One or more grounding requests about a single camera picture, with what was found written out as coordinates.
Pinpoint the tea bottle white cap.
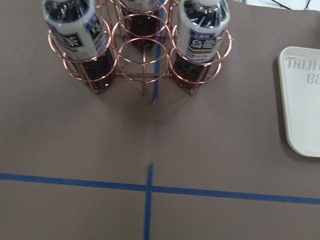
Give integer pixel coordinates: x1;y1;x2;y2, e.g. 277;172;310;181
173;0;231;90

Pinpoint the cream bear tray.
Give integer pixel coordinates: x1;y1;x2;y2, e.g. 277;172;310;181
278;46;320;158

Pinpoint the copper wire bottle rack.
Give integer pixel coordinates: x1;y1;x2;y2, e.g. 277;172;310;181
47;0;233;95

